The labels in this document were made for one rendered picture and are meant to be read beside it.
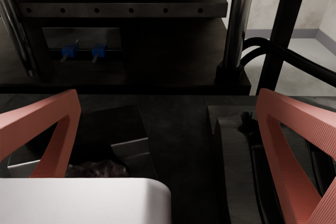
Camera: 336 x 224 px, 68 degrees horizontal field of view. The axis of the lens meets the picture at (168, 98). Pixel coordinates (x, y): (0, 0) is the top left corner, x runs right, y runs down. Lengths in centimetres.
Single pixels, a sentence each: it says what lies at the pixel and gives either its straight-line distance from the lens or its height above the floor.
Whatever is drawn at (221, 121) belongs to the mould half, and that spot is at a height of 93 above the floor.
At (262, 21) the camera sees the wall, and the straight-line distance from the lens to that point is 334.
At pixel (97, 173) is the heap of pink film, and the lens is 49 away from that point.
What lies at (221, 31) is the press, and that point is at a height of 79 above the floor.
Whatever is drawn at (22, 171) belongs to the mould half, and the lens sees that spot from 55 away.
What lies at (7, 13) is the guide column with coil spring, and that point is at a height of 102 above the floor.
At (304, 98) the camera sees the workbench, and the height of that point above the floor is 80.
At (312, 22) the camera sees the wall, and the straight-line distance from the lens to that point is 360.
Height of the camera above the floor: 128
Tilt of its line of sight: 37 degrees down
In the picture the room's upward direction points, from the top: straight up
